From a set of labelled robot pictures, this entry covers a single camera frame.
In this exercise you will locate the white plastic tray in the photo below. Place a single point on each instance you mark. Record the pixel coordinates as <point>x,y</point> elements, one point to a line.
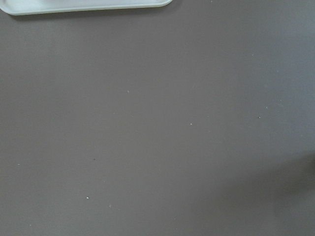
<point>31,7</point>

